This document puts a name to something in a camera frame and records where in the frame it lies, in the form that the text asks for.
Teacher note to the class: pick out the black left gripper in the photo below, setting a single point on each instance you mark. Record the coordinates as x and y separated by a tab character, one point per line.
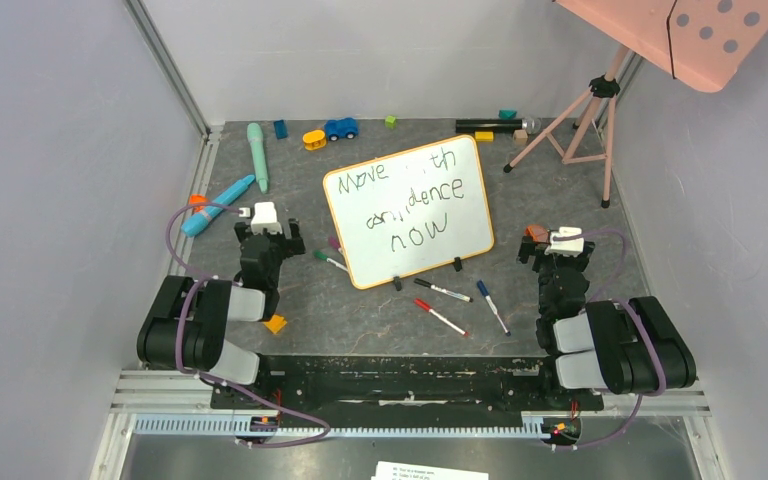
293	246

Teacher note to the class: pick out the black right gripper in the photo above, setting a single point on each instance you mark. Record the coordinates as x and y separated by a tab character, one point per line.
529	248

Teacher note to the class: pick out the orange framed whiteboard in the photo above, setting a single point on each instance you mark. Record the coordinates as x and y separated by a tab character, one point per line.
412	211

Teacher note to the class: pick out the black whiteboard marker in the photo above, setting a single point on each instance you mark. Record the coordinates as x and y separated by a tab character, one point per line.
431	286

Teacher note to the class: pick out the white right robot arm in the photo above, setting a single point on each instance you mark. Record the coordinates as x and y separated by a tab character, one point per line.
621	347

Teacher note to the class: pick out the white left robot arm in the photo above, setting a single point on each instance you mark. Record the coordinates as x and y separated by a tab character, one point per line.
191	322

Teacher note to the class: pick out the green whiteboard marker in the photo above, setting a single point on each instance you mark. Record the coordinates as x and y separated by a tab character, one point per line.
325	258

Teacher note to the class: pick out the blue whiteboard marker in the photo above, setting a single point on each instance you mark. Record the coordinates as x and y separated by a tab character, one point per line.
494	309

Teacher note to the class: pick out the red whiteboard marker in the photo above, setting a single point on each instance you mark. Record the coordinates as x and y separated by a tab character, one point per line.
427	308

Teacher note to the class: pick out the orange half round toy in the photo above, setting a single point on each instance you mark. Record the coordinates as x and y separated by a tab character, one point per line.
538	233

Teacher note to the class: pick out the blue toy crayon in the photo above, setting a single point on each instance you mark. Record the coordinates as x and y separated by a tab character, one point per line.
198	222

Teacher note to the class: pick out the orange toy piece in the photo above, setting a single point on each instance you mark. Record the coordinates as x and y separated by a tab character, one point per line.
197	202

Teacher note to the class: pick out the orange wedge block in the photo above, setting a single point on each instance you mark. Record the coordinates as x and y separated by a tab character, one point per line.
275	324

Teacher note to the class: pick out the dark blue block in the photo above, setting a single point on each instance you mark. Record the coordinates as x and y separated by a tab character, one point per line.
280	129

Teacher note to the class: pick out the mint green toy crayon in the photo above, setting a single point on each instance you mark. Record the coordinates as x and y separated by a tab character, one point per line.
255	137

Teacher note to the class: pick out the yellow oval toy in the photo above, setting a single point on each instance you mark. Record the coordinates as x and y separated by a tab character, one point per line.
314	139

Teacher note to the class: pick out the beige wooden block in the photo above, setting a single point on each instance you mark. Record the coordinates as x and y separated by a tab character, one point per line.
520	137

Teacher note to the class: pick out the black microphone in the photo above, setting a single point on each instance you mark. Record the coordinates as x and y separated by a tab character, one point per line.
500	125

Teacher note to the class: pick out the blue toy car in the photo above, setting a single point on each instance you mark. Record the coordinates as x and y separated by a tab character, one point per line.
345	128

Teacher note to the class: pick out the yellow block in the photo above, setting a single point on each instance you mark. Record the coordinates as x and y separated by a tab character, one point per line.
484	136

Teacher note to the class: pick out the teal block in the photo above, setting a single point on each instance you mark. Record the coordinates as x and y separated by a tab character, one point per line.
507	114

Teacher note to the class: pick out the pink tripod stand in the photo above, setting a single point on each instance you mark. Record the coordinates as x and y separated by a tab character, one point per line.
601	91

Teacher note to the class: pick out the pink perforated tray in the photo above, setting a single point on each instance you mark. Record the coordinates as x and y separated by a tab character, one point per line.
701	43

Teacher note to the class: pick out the printed paper sheet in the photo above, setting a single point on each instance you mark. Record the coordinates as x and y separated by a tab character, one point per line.
401	471

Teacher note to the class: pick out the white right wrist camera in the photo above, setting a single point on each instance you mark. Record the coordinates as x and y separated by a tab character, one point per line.
565	241

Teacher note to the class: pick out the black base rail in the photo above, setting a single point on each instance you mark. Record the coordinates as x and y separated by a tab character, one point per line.
382	392

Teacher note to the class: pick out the white cable duct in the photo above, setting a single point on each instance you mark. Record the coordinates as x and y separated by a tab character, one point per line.
246	426

